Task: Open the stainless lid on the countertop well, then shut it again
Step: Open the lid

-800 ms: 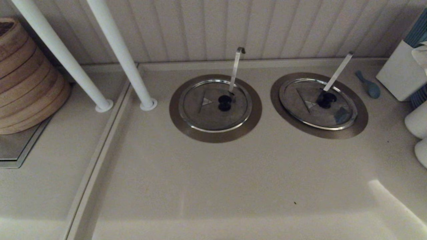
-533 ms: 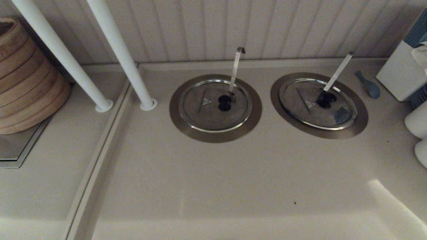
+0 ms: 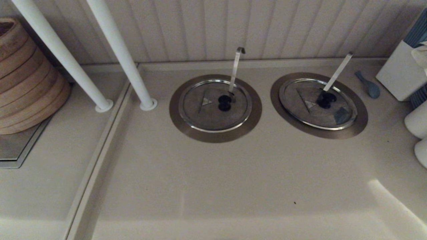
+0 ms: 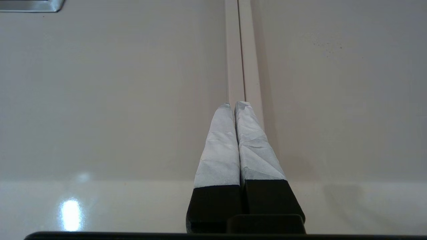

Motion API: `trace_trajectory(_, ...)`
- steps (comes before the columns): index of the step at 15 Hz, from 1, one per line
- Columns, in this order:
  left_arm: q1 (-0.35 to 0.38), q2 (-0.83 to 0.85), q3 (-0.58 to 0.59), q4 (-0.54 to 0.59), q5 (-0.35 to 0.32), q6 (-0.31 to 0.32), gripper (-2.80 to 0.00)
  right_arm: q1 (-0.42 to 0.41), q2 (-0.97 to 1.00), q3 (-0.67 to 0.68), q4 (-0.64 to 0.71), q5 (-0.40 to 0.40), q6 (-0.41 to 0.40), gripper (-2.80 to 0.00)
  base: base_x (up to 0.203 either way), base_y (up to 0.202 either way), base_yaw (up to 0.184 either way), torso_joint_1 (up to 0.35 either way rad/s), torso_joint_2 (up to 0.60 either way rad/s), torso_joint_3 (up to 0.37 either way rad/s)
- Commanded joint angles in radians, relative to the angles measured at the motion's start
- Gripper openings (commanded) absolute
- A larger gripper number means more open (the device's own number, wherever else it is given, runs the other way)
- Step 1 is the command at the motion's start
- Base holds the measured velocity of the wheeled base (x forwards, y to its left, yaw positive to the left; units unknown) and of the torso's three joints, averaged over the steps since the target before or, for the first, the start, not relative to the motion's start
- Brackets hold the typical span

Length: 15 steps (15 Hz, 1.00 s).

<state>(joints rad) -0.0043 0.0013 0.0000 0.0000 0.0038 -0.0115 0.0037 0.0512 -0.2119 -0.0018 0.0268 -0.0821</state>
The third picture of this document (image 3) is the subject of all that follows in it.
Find round steel lid black knob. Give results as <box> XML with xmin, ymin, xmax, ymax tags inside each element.
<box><xmin>279</xmin><ymin>78</ymin><xmax>358</xmax><ymax>130</ymax></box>
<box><xmin>178</xmin><ymin>79</ymin><xmax>252</xmax><ymax>133</ymax></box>

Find steel ladle handle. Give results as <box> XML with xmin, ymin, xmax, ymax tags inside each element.
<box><xmin>229</xmin><ymin>47</ymin><xmax>246</xmax><ymax>94</ymax></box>
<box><xmin>323</xmin><ymin>52</ymin><xmax>354</xmax><ymax>92</ymax></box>

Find blue plastic spoon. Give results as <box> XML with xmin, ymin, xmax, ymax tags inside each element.
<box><xmin>354</xmin><ymin>70</ymin><xmax>381</xmax><ymax>99</ymax></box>

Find white metal pole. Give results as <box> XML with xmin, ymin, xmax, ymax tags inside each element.
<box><xmin>12</xmin><ymin>0</ymin><xmax>114</xmax><ymax>113</ymax></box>
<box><xmin>86</xmin><ymin>0</ymin><xmax>158</xmax><ymax>111</ymax></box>

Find stacked bamboo steamer baskets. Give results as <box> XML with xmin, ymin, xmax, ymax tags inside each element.
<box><xmin>0</xmin><ymin>17</ymin><xmax>71</xmax><ymax>135</ymax></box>

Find white box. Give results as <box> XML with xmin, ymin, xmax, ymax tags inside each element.
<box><xmin>376</xmin><ymin>40</ymin><xmax>427</xmax><ymax>102</ymax></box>

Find flat steel counter plate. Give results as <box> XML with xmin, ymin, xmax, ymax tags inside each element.
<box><xmin>0</xmin><ymin>115</ymin><xmax>54</xmax><ymax>169</ymax></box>

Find white tissue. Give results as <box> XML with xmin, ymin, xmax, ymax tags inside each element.
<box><xmin>411</xmin><ymin>42</ymin><xmax>427</xmax><ymax>75</ymax></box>

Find blue striped container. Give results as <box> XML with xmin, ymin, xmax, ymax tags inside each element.
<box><xmin>403</xmin><ymin>8</ymin><xmax>427</xmax><ymax>110</ymax></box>

